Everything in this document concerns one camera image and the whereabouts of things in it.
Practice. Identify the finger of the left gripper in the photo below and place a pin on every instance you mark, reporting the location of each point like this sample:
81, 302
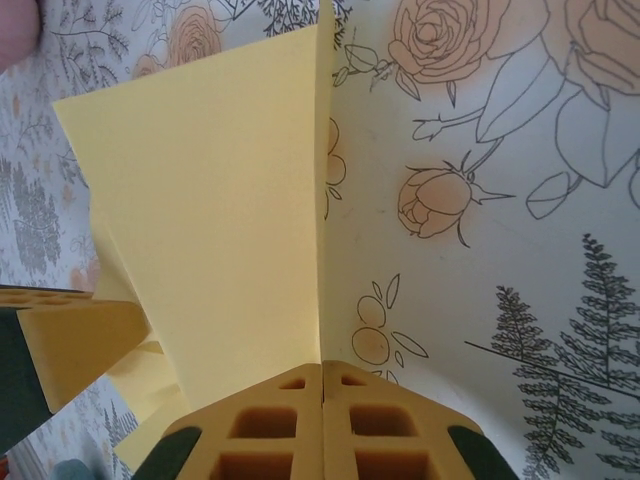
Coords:
75, 345

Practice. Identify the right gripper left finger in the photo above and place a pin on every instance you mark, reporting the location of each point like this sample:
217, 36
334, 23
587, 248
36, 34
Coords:
260, 425

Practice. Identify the yellow cloth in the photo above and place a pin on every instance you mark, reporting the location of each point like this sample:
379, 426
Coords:
200, 200

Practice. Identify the floral patterned tablecloth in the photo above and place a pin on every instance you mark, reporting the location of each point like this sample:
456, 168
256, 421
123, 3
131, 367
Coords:
500, 250

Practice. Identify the pink plush toy red dress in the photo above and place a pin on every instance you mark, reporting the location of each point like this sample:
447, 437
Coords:
15, 25

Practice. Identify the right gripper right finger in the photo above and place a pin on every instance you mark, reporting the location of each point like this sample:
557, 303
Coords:
390, 425

